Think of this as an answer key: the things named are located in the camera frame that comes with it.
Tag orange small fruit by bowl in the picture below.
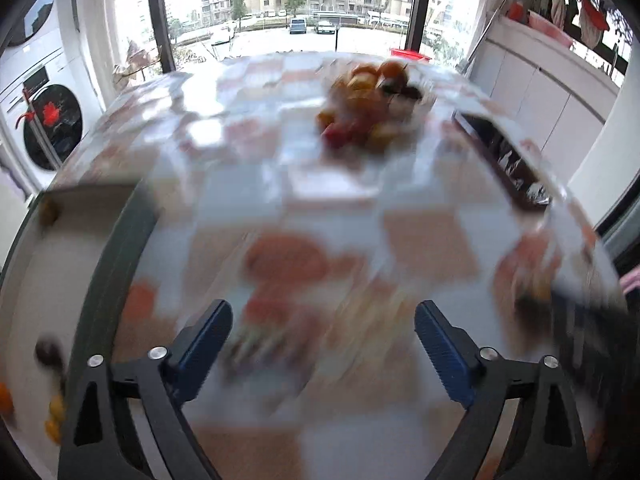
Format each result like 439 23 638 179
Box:
316 110 335 131

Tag green open storage box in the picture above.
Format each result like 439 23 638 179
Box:
1 183 156 479

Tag white washing machine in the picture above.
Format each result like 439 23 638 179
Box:
1 0 102 190

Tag orange kumquat fruit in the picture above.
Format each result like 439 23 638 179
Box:
43 418 62 446

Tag smartphone in red case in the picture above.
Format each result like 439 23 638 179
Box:
452 110 552 212

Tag large orange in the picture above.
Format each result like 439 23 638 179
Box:
0 382 14 417

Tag olive round fruit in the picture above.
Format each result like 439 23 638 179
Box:
39 197 61 228

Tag mop with metal handle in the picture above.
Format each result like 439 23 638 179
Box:
455 0 524 75

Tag yellow small fruit by bowl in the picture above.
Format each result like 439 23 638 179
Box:
364 124 401 154

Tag glass fruit bowl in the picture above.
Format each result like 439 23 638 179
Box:
317 60 436 132

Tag red cherry tomato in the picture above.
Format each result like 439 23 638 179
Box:
321 122 352 151

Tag white cabinet counter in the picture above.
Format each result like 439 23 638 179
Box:
469 18 618 182

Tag small orange tangerine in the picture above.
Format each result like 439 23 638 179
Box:
49 394 65 424

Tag dark plum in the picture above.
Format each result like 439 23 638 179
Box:
35 337 64 373

